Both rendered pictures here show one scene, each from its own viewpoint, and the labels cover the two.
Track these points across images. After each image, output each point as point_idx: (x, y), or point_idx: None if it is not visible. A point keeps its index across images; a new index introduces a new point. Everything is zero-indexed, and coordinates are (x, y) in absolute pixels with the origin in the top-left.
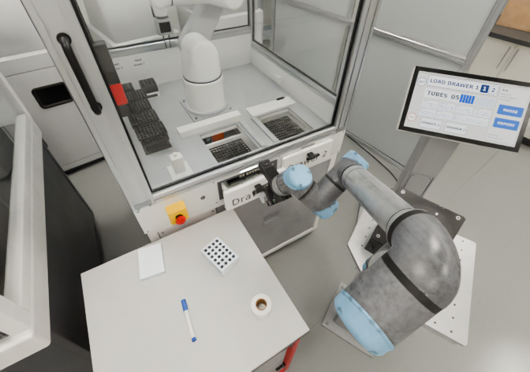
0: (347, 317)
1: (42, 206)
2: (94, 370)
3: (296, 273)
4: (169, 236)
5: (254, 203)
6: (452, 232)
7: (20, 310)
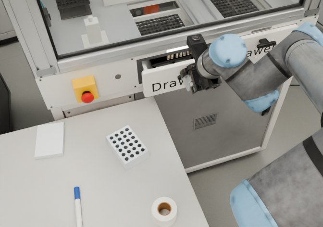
0: (239, 208)
1: None
2: None
3: (229, 198)
4: (74, 117)
5: (183, 98)
6: None
7: None
